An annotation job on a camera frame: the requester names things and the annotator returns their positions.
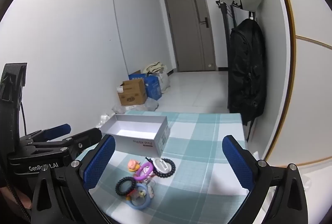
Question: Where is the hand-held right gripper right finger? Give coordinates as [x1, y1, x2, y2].
[222, 135, 315, 224]

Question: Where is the white sack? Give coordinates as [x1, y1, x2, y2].
[156, 69, 171, 94]

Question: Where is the black braided cable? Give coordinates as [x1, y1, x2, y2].
[4, 176, 29, 224]

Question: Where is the teal checked tablecloth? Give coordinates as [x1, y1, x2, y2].
[78, 110, 260, 224]

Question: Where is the beige cloth bag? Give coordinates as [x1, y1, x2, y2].
[142, 61, 168, 77]

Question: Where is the black spiral hair tie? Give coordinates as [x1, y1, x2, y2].
[115, 177, 137, 197]

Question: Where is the pink pig hair clip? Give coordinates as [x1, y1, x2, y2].
[127, 159, 141, 172]

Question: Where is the crumpled clear plastic wrap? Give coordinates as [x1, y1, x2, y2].
[96, 112, 115, 129]

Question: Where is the person's left hand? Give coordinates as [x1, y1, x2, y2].
[0, 186, 33, 211]

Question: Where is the blue cardboard box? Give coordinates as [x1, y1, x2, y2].
[128, 70, 163, 101]

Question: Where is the white cardboard box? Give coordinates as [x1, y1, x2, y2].
[99, 114, 171, 158]

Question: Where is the clear plastic bag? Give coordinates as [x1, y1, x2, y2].
[112, 98, 159, 113]

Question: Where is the thin black cable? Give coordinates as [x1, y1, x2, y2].
[21, 101, 27, 136]

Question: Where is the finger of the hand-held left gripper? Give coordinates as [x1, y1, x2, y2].
[19, 124, 72, 146]
[34, 128, 103, 160]

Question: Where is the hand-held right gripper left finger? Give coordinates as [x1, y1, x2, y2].
[31, 134, 116, 224]

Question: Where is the black backpack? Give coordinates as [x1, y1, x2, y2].
[227, 18, 267, 142]

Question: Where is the brown cardboard box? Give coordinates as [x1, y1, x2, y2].
[117, 78, 148, 106]

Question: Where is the blue hair ring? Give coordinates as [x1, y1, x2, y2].
[128, 183, 154, 210]

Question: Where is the grey door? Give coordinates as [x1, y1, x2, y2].
[161, 0, 217, 73]

